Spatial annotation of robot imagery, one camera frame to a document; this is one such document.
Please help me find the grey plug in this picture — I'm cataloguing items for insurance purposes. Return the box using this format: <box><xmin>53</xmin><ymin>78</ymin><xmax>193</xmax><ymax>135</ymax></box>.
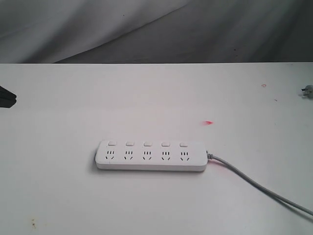
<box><xmin>298</xmin><ymin>85</ymin><xmax>313</xmax><ymax>100</ymax></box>

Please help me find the white five-outlet power strip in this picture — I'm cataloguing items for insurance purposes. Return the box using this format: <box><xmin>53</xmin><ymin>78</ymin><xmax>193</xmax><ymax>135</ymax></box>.
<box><xmin>95</xmin><ymin>140</ymin><xmax>208</xmax><ymax>172</ymax></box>

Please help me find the grey power strip cable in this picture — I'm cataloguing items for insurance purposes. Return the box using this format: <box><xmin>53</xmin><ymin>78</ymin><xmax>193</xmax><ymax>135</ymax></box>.
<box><xmin>205</xmin><ymin>149</ymin><xmax>313</xmax><ymax>217</ymax></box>

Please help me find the grey backdrop cloth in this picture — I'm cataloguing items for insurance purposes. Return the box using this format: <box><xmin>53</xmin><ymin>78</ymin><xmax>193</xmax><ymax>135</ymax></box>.
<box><xmin>0</xmin><ymin>0</ymin><xmax>313</xmax><ymax>64</ymax></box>

